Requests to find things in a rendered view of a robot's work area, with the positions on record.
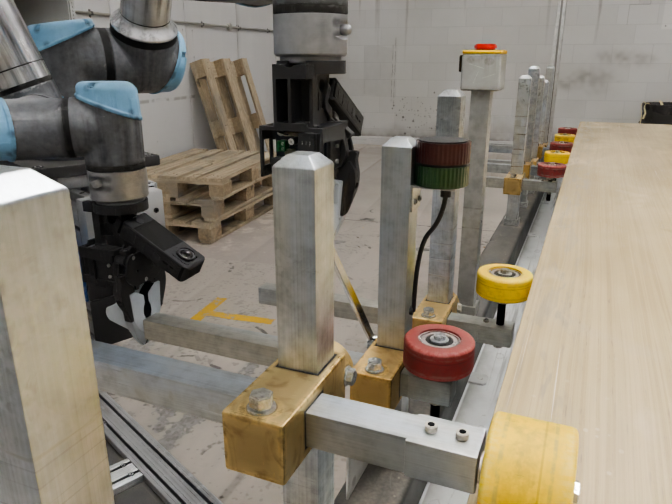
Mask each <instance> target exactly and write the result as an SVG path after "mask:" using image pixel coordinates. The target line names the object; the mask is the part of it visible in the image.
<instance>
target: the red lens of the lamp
mask: <svg viewBox="0 0 672 504"><path fill-rule="evenodd" d="M469 141H470V140H469ZM471 143H472V141H470V142H467V143H464V144H431V143H423V142H419V141H418V139H416V144H415V161H416V162H418V163H422V164H428V165H439V166H455V165H464V164H468V163H470V157H471Z"/></svg>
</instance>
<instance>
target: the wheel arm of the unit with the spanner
mask: <svg viewBox="0 0 672 504"><path fill-rule="evenodd" d="M143 326H144V335H145V339H147V340H152V341H156V342H161V343H165V344H170V345H174V346H179V347H183V348H188V349H192V350H197V351H201V352H206V353H210V354H215V355H219V356H224V357H228V358H233V359H237V360H242V361H246V362H251V363H255V364H260V365H265V366H270V365H272V364H273V363H274V362H275V361H276V360H277V359H278V336H274V335H269V334H264V333H259V332H254V331H249V330H244V329H239V328H234V327H229V326H224V325H219V324H214V323H209V322H204V321H199V320H194V319H189V318H183V317H178V316H173V315H168V314H163V313H158V312H156V313H154V314H153V315H151V316H149V317H147V318H146V319H144V320H143ZM347 352H348V353H349V355H350V357H351V359H352V362H353V367H354V366H355V365H356V364H357V362H358V361H359V360H360V358H361V357H362V356H363V355H364V353H360V352H355V351H350V350H347ZM456 382H457V381H453V382H434V381H429V380H425V379H422V378H419V377H417V376H415V375H413V374H412V373H410V372H409V371H408V370H407V369H406V368H405V367H404V369H403V370H402V372H401V376H400V396H404V397H408V398H410V399H414V400H419V401H423V402H428V403H430V404H432V405H433V406H440V405H442V406H446V407H450V405H451V402H452V400H453V398H454V395H455V393H456Z"/></svg>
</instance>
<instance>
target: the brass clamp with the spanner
mask: <svg viewBox="0 0 672 504"><path fill-rule="evenodd" d="M372 357H377V358H380V359H382V366H383V368H384V371H383V372H382V373H380V374H370V373H368V372H366V370H365V367H366V366H367V365H368V359H369V358H372ZM404 367H405V366H404V363H403V350H400V349H395V348H390V347H385V346H379V345H377V338H376V339H375V341H374V342H373V343H372V345H371V346H370V347H369V348H368V350H367V351H366V352H365V353H364V355H363V356H362V357H361V358H360V360H359V361H358V362H357V364H356V365H355V366H354V367H353V368H355V369H356V371H357V378H356V382H355V383H354V385H353V386H350V400H354V401H358V402H363V403H367V404H371V405H375V406H380V407H384V408H388V409H393V410H395V408H396V407H397V405H398V403H399V401H400V400H401V398H402V396H400V376H401V372H402V370H403V369H404Z"/></svg>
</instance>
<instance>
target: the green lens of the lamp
mask: <svg viewBox="0 0 672 504"><path fill-rule="evenodd" d="M469 171H470V164H469V163H468V165H467V166H465V167H460V168H432V167H425V166H421V165H418V164H417V162H415V168H414V184H416V185H418V186H421V187H426V188H434V189H457V188H463V187H466V186H468V185H469Z"/></svg>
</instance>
